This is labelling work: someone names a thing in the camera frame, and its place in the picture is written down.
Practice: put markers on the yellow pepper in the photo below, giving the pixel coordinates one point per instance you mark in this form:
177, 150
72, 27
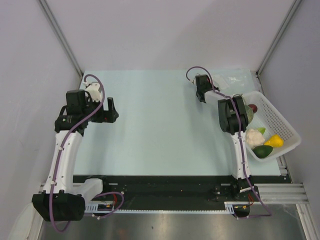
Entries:
275, 141

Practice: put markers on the white cauliflower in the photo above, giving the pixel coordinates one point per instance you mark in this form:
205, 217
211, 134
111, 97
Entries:
254, 138

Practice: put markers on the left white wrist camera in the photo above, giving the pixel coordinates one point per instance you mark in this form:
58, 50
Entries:
95, 91

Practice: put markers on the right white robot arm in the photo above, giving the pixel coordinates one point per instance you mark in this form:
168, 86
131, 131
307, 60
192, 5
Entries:
233, 121

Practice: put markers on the dark red plum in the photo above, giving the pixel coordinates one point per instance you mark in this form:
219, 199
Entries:
253, 107

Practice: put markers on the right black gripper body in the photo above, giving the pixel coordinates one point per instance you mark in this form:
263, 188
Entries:
210, 84

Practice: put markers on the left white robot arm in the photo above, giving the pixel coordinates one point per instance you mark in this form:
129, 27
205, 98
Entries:
60, 200

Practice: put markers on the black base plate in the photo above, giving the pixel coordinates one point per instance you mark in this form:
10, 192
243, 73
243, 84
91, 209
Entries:
147, 205

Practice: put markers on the white plastic basket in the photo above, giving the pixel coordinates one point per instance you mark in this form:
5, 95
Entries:
268, 117

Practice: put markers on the green avocado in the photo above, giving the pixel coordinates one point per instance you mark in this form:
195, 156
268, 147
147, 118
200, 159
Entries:
262, 151

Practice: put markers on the lime green fruit piece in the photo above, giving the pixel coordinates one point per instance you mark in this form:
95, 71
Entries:
261, 130

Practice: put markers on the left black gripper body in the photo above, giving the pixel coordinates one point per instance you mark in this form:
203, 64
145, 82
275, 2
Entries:
102, 116

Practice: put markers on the green melon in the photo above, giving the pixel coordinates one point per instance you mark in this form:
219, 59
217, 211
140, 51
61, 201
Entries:
249, 113

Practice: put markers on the clear zip top bag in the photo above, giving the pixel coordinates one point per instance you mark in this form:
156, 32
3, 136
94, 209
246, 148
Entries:
228, 83

